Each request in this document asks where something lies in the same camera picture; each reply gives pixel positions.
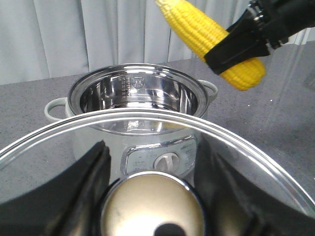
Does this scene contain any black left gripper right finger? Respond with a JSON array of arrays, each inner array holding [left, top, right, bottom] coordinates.
[[194, 140, 315, 236]]

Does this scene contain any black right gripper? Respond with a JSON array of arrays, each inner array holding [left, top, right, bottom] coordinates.
[[204, 0, 315, 75]]

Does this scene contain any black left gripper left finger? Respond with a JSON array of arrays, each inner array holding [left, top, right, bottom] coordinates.
[[0, 141, 111, 236]]

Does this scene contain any yellow corn cob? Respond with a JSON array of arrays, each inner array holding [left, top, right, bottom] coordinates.
[[155, 0, 266, 90]]

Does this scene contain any glass pot lid with knob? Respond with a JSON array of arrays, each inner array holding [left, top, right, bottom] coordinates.
[[0, 108, 315, 236]]

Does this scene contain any pale green electric cooking pot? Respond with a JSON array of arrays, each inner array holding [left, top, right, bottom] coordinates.
[[44, 63, 218, 179]]

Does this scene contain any white curtain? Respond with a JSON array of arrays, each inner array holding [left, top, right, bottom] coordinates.
[[0, 0, 315, 86]]

